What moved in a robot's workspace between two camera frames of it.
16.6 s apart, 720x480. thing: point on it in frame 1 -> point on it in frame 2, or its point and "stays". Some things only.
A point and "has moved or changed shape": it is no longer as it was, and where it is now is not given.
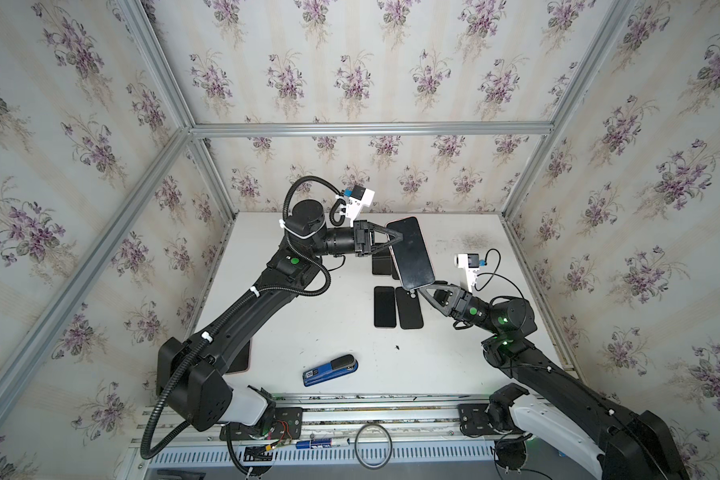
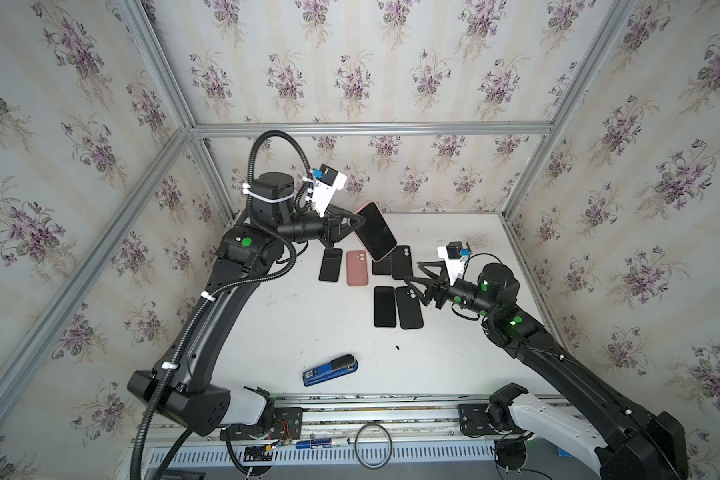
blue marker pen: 322,443 stays
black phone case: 409,308 stays
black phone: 384,307 stays
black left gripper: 362,239 -> 327,227
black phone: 382,264 stays
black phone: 241,363 has moved or changed shape
